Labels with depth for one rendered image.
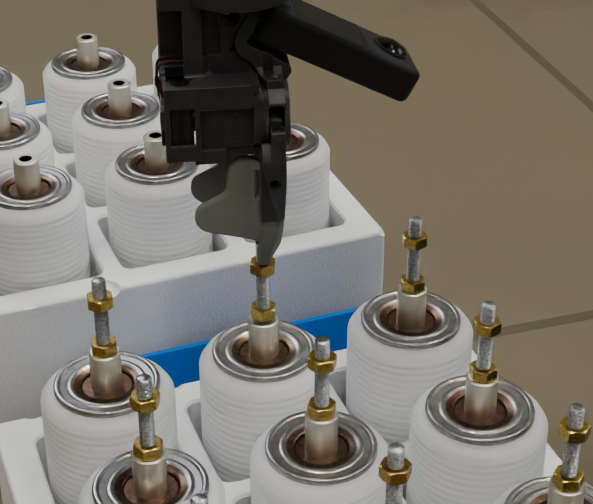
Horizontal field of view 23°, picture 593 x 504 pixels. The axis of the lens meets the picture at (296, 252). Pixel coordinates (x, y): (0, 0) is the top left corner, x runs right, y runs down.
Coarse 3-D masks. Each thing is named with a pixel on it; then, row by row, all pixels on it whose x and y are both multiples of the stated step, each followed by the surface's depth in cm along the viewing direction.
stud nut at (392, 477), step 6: (384, 462) 84; (408, 462) 84; (384, 468) 84; (402, 468) 84; (408, 468) 84; (378, 474) 84; (384, 474) 84; (390, 474) 83; (396, 474) 83; (402, 474) 83; (408, 474) 84; (384, 480) 84; (390, 480) 84; (396, 480) 84; (402, 480) 84
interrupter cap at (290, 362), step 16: (224, 336) 108; (240, 336) 108; (288, 336) 108; (304, 336) 108; (224, 352) 107; (240, 352) 107; (288, 352) 107; (304, 352) 107; (224, 368) 105; (240, 368) 105; (256, 368) 105; (272, 368) 105; (288, 368) 105; (304, 368) 105
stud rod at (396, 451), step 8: (392, 448) 83; (400, 448) 83; (392, 456) 83; (400, 456) 83; (392, 464) 84; (400, 464) 84; (392, 488) 85; (400, 488) 85; (392, 496) 85; (400, 496) 85
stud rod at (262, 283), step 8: (256, 248) 102; (256, 256) 102; (256, 280) 104; (264, 280) 103; (256, 288) 104; (264, 288) 104; (256, 296) 104; (264, 296) 104; (256, 304) 105; (264, 304) 104
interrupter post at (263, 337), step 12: (252, 324) 105; (264, 324) 105; (276, 324) 105; (252, 336) 105; (264, 336) 105; (276, 336) 106; (252, 348) 106; (264, 348) 106; (276, 348) 106; (264, 360) 106
